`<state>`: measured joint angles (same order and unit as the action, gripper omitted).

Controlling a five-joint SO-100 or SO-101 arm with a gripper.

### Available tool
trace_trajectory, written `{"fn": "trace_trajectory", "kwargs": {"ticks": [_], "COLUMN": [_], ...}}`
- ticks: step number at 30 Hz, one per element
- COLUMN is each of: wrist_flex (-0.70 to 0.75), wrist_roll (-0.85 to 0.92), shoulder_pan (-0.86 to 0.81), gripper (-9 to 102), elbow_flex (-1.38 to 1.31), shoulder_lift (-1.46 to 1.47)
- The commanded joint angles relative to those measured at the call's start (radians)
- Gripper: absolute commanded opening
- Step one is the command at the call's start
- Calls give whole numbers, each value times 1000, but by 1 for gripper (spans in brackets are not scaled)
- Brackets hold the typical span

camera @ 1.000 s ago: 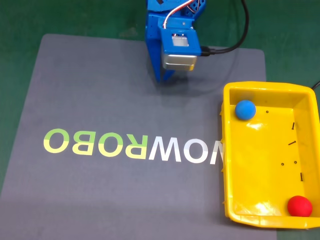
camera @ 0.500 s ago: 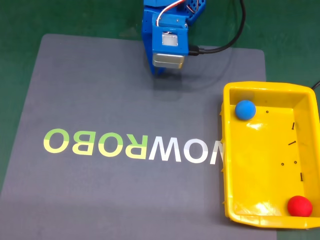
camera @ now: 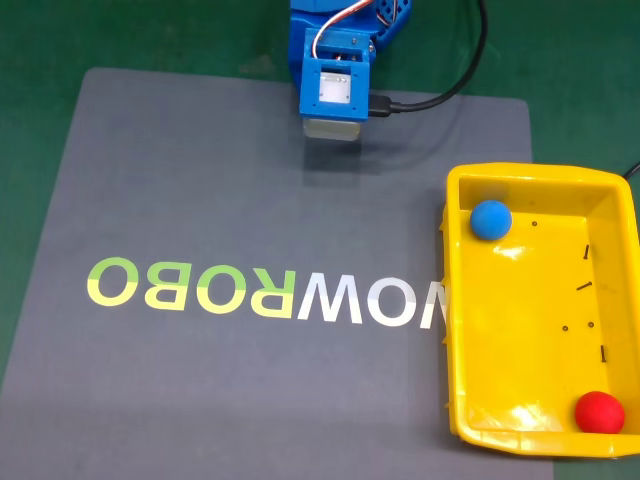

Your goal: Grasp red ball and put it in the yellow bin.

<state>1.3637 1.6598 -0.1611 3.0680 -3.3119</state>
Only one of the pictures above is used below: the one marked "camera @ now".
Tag yellow plastic bin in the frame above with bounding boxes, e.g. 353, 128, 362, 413
438, 161, 640, 459

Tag grey mat with lettering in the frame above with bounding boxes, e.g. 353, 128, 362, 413
0, 67, 555, 480

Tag blue foam ball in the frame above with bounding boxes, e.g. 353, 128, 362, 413
469, 199, 514, 242

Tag red white black servo wire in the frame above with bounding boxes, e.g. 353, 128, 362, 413
309, 0, 376, 60

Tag black USB cable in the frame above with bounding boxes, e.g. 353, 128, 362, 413
369, 0, 489, 120

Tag red foam ball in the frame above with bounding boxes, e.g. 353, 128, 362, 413
573, 391, 627, 434

